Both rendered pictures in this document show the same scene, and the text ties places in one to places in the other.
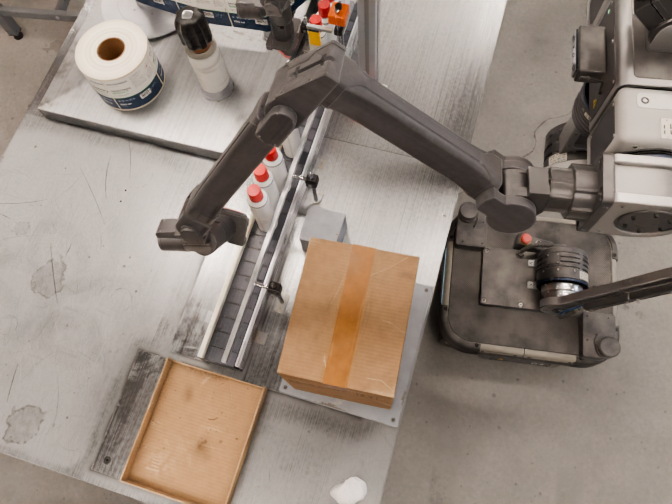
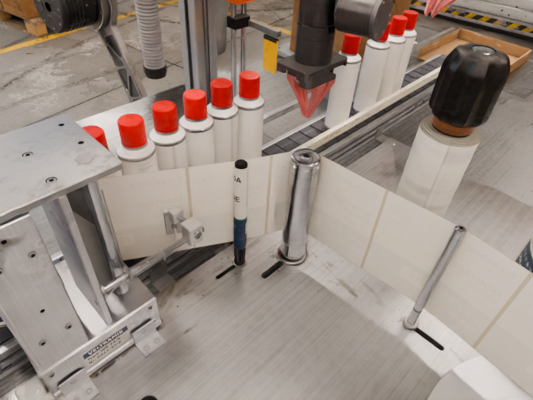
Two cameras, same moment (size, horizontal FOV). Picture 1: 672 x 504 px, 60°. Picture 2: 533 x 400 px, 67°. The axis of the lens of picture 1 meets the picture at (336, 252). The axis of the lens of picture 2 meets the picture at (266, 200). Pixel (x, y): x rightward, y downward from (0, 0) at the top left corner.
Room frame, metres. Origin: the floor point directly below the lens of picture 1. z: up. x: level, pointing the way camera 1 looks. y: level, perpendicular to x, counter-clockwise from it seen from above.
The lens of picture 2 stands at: (1.65, 0.15, 1.36)
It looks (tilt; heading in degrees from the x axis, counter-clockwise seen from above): 42 degrees down; 196
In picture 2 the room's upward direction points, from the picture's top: 4 degrees clockwise
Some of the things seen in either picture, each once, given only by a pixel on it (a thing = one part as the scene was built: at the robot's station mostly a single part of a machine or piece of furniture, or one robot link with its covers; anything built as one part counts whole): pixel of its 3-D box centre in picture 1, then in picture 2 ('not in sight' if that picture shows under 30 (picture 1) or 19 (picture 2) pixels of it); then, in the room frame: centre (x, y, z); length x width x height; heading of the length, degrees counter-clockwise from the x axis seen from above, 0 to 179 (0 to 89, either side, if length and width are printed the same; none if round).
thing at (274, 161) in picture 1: (275, 168); (372, 68); (0.73, 0.11, 0.98); 0.05 x 0.05 x 0.20
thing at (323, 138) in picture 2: (271, 165); (369, 112); (0.79, 0.13, 0.91); 1.07 x 0.01 x 0.02; 154
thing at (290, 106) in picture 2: (295, 163); (347, 80); (0.75, 0.06, 0.96); 1.07 x 0.01 x 0.01; 154
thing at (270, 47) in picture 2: (314, 37); (270, 54); (1.02, -0.04, 1.09); 0.03 x 0.01 x 0.06; 64
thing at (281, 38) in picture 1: (282, 27); (314, 47); (1.04, 0.03, 1.13); 0.10 x 0.07 x 0.07; 154
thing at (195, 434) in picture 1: (195, 433); (474, 54); (0.13, 0.41, 0.85); 0.30 x 0.26 x 0.04; 154
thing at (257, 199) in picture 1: (261, 207); (398, 56); (0.63, 0.16, 0.98); 0.05 x 0.05 x 0.20
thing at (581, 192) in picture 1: (572, 191); not in sight; (0.34, -0.38, 1.45); 0.09 x 0.08 x 0.12; 162
